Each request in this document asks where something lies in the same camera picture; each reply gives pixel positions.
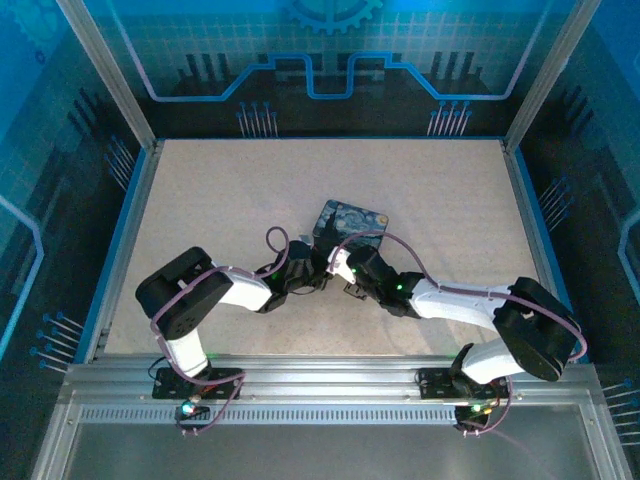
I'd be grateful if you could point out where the blue starry night tin box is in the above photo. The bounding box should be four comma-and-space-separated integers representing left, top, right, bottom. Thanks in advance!
310, 198, 391, 262

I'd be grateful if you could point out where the perforated metal vent strip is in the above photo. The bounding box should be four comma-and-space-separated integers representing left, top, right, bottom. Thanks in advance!
78, 406, 464, 424

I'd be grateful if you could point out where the blue table border strip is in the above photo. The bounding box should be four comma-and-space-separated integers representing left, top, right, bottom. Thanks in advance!
73, 148, 150, 362
512, 148, 577, 321

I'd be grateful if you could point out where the grey metal panel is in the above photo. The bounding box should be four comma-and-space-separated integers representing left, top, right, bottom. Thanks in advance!
32, 399, 634, 480

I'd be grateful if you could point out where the aluminium frame rail with slots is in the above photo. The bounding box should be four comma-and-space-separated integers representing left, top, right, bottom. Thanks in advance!
59, 355, 601, 404

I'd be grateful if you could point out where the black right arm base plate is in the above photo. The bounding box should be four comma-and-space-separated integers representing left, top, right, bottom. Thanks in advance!
416, 366, 506, 402

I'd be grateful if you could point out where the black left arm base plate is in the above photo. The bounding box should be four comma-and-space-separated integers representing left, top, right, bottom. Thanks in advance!
151, 366, 245, 402

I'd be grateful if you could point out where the aluminium side rail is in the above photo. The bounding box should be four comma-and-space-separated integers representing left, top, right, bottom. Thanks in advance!
83, 140, 167, 362
501, 140, 564, 314

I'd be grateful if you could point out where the aluminium frame post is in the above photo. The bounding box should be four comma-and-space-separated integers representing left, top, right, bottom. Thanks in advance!
55, 0, 162, 152
502, 0, 602, 152

